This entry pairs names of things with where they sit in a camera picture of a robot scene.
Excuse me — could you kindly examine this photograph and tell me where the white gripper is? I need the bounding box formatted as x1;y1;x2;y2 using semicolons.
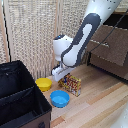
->
51;64;74;83

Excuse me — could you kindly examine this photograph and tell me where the granola cereal box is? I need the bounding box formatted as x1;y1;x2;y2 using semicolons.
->
58;73;83;98

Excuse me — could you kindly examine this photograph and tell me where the blue plastic bowl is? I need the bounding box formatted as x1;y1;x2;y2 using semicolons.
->
49;89;71;109

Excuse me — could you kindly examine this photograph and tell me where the yellow plastic bowl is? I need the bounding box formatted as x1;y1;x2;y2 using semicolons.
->
35;77;53;93

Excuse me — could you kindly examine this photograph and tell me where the dark brown drawer cabinet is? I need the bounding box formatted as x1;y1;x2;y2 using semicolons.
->
86;11;128;81

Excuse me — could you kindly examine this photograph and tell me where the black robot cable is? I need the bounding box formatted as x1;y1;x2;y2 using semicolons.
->
87;9;128;54

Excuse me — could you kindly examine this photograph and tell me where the woven rattan folding screen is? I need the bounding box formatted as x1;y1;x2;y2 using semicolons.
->
0;0;91;81

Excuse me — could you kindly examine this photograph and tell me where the black fabric storage box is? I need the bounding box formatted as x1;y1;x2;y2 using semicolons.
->
0;60;53;128

